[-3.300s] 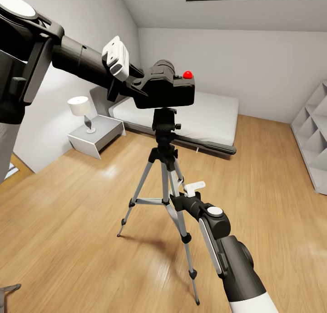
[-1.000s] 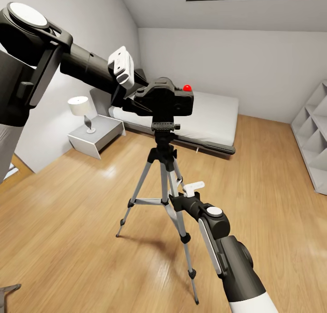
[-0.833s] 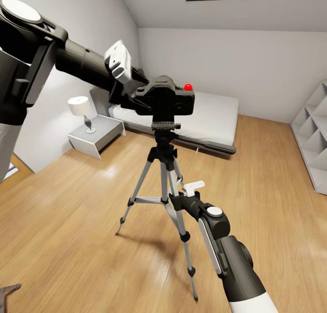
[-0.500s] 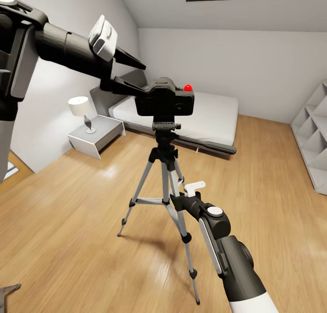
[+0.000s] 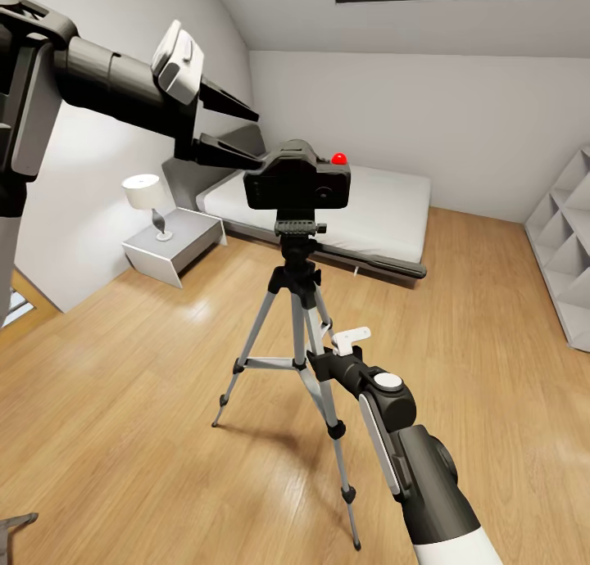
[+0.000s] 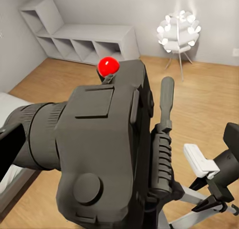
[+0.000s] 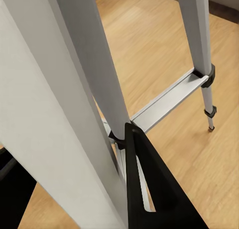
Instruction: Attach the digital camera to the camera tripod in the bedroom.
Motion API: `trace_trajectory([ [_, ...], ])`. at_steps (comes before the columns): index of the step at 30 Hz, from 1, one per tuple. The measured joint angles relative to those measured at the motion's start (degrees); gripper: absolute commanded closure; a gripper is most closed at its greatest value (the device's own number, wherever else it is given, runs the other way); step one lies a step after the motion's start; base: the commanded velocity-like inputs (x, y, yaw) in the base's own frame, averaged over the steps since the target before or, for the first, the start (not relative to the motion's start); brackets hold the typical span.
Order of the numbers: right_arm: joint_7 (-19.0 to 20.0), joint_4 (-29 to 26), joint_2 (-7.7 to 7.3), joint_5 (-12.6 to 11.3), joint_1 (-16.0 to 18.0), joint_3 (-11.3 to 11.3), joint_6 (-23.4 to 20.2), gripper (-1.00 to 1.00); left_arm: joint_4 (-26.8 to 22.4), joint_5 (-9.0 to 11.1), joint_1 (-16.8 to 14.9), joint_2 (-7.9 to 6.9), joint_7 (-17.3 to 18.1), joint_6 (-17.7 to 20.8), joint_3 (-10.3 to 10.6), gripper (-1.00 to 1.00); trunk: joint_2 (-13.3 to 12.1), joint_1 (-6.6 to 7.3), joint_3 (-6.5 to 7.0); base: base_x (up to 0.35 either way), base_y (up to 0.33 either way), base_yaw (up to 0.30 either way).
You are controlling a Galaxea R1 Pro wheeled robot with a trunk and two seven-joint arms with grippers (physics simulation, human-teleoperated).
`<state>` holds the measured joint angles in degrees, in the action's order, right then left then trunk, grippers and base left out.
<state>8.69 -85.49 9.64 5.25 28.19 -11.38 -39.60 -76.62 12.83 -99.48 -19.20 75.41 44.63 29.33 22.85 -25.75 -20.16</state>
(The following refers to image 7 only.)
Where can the camera tripod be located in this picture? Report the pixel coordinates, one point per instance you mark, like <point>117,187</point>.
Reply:
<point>55,65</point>

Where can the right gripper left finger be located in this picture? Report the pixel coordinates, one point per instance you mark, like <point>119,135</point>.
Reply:
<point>16,188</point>

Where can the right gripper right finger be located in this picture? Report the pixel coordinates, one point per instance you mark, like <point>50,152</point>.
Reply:
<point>173,208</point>

